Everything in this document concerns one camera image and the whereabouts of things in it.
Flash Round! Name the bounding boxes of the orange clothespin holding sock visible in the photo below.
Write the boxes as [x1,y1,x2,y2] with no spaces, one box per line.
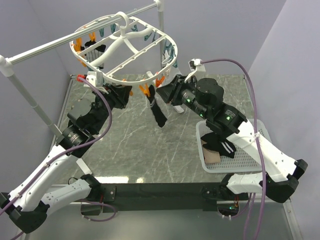
[139,83,151,98]

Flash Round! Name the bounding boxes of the white round clip hanger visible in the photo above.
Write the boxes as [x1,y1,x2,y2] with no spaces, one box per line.
[69,11,179,86]

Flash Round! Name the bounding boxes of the white plastic laundry basket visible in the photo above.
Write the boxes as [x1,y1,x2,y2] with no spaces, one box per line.
[195,120,262,174]

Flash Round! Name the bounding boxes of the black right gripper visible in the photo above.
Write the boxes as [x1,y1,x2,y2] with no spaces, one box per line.
[155,74,210,120]

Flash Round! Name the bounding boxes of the white sock black cuff stripes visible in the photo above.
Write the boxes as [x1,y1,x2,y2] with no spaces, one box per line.
[161,52,178,77]

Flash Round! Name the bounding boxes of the teal clothespin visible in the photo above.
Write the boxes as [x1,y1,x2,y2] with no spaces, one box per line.
[144,32,157,42]
[99,28,105,38]

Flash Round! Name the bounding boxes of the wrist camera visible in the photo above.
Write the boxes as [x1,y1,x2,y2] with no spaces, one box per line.
[184,58,206,83]
[76,71,105,91]

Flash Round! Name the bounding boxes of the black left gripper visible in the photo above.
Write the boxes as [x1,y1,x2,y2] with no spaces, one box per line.
[92,82,133,133]

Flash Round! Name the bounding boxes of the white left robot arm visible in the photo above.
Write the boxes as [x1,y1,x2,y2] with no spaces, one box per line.
[0,84,132,234]

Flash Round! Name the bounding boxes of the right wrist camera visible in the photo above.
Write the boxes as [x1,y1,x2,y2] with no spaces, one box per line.
[184,58,206,83]

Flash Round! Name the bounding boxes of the teal clothespin front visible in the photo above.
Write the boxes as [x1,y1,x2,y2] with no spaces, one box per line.
[99,28,105,38]

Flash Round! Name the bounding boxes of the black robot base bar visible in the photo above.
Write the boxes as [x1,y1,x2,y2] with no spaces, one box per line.
[84,182,248,212]

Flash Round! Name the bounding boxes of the teal clothespin being pinched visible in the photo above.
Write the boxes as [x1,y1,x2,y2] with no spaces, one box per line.
[163,41,175,59]

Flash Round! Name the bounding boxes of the teal clothespin left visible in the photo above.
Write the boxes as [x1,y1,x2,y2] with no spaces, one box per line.
[144,32,157,42]

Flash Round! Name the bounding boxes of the black and white striped sock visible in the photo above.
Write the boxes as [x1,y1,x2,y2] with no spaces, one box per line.
[84,40,106,62]

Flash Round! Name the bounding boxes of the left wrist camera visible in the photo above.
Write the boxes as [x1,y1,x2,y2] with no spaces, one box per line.
[76,71,105,91]

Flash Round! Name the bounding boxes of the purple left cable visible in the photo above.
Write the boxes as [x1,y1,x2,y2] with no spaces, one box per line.
[0,77,118,240]

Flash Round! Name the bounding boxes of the beige cloth in basket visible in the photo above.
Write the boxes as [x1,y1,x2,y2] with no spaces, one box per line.
[201,140,221,164]

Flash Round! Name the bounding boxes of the orange pinched clothespin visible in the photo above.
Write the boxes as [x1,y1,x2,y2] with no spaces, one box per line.
[154,76,165,88]

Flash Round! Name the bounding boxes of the white metal drying rack stand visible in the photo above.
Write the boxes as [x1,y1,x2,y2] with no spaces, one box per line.
[0,0,185,176]

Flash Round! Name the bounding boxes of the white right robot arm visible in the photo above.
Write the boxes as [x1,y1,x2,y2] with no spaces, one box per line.
[156,75,308,203]

